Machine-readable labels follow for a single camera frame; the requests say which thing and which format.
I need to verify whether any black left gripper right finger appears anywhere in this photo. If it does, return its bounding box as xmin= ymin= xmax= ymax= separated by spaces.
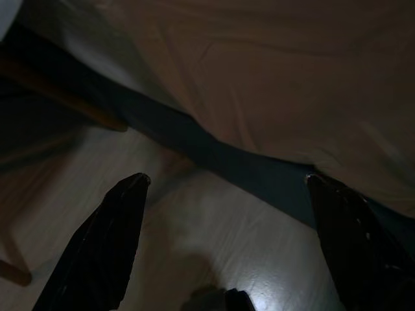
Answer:
xmin=305 ymin=174 xmax=415 ymax=311

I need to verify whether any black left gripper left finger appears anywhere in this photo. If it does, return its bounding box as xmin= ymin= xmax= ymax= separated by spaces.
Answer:
xmin=32 ymin=172 xmax=152 ymax=311

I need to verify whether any wooden chair leg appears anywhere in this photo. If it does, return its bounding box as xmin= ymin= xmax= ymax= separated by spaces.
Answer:
xmin=0 ymin=48 xmax=129 ymax=133

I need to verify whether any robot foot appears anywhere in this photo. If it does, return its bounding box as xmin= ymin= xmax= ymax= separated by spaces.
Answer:
xmin=183 ymin=286 xmax=257 ymax=311

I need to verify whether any white bed sheet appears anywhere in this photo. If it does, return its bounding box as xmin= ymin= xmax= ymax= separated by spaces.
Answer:
xmin=19 ymin=0 xmax=415 ymax=218

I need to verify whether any dark bed frame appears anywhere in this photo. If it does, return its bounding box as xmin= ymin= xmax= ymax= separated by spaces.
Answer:
xmin=0 ymin=22 xmax=415 ymax=257

